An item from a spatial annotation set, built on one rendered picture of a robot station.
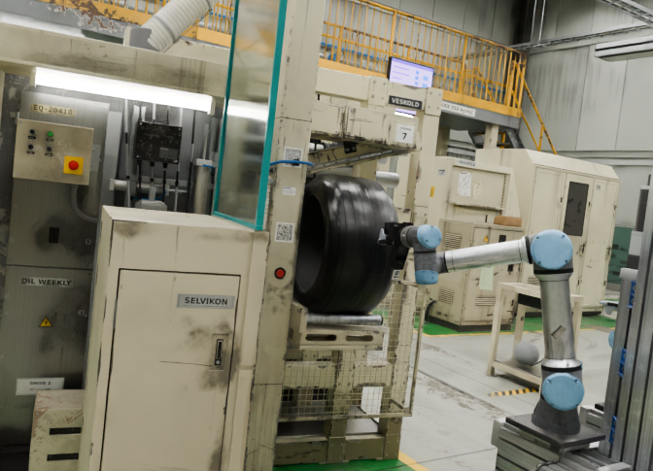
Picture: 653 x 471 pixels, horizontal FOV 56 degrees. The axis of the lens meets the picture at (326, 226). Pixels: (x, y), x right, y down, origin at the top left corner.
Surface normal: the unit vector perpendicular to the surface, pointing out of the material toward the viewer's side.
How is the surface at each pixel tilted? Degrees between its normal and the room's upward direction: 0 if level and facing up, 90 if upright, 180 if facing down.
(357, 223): 68
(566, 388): 98
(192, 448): 90
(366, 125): 90
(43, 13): 90
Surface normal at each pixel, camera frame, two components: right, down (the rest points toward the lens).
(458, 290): -0.84, -0.07
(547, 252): -0.34, -0.12
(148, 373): 0.38, 0.09
